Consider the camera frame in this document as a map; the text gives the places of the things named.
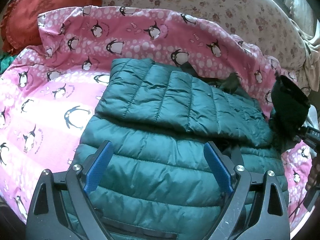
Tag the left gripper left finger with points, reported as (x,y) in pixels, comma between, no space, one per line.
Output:
(48,219)

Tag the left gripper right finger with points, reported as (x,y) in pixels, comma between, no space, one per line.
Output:
(254,206)

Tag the green quilted puffer jacket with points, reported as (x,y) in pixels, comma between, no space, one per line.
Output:
(158,119)

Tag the person's right hand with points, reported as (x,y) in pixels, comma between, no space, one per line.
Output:
(312,177)

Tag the pink penguin print blanket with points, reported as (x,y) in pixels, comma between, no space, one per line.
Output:
(50,91)

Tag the beige crumpled cloth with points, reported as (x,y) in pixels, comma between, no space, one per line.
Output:
(305,21)

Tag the floral beige bed sheet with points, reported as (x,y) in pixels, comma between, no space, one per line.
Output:
(259,22)

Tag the green cloth at left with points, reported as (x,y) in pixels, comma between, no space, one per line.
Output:
(5,61)

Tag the red ruffled cushion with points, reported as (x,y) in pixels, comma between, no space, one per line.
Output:
(19,26)

